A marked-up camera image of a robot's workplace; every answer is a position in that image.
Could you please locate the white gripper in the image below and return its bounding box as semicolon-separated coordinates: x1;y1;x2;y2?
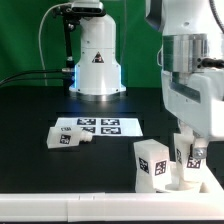
161;69;224;159

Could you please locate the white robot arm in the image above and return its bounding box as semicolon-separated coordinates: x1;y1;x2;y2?
70;0;224;158

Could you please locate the white L-shaped fence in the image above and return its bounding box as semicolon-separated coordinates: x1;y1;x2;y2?
0;148;224;223

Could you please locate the white marker tag sheet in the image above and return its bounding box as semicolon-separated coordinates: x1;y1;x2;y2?
56;117;143;137

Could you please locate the black cable upper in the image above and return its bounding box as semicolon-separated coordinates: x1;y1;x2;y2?
0;68;75;84

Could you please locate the black cable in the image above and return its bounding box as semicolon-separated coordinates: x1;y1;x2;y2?
0;68;75;84
0;75;74;88

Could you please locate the black camera on stand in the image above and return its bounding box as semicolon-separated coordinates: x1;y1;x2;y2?
54;0;106;17

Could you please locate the black camera stand pole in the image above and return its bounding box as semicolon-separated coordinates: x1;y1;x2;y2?
63;17;75;69

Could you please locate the black cable lower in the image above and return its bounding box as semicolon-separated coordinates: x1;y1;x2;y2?
0;75;74;88

